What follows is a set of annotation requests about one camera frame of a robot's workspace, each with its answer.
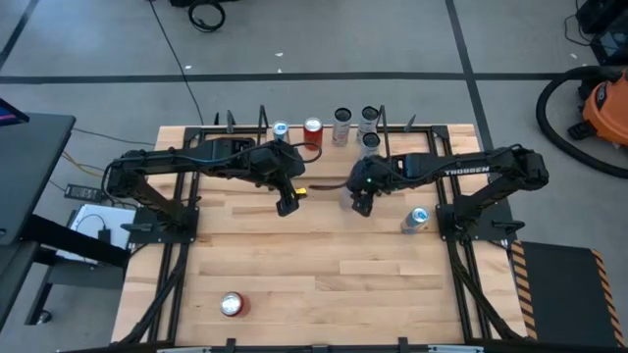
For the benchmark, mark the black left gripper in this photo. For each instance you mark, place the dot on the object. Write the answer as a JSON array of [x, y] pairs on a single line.
[[275, 164]]

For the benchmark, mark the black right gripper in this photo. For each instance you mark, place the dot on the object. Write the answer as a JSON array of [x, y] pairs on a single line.
[[370, 174]]

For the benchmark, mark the blue silver Red Bull can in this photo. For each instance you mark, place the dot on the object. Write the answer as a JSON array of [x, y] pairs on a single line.
[[280, 130], [416, 218]]

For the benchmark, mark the white Celsius can blue band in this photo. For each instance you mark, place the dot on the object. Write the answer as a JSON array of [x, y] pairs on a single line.
[[370, 142]]

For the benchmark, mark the red Coke Zero can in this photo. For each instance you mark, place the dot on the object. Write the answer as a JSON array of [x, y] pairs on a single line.
[[233, 304], [313, 132]]

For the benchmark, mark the white Celsius Peach Vibe can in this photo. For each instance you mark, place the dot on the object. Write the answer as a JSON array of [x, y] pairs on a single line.
[[342, 126]]

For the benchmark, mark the white Celsius Arctic can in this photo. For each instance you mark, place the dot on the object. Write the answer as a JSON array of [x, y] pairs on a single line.
[[368, 120]]

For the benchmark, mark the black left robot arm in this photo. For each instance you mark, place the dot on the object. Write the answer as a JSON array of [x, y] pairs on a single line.
[[186, 157]]

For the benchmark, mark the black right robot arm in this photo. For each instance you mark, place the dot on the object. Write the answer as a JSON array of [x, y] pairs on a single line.
[[466, 169]]

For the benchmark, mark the wooden shelf black metal legs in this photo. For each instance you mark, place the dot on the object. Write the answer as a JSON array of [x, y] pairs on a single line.
[[333, 162]]

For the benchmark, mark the small black power adapter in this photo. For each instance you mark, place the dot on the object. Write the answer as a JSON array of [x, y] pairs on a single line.
[[104, 235]]

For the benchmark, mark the orange shop vacuum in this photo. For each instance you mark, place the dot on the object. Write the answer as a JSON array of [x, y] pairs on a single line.
[[608, 113], [542, 122]]

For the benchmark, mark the white paper sheet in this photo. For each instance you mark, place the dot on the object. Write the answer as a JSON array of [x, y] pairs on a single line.
[[88, 220]]

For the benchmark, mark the black mat hazard stripes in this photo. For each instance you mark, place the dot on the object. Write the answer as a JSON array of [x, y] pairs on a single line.
[[559, 294]]

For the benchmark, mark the black desk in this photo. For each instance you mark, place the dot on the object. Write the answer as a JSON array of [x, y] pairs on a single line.
[[29, 166]]

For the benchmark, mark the desk caster wheel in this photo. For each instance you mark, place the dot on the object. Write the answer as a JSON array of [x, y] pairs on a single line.
[[43, 316]]

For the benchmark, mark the blue screen device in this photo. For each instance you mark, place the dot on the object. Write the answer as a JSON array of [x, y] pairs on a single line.
[[10, 115]]

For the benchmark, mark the black equipment case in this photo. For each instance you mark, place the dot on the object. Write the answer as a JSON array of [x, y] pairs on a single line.
[[608, 39]]

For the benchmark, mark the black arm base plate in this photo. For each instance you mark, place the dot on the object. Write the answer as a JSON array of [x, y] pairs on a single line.
[[490, 226], [147, 233]]

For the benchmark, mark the black aluminium table frame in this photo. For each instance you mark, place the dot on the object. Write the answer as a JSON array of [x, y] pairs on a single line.
[[172, 294]]

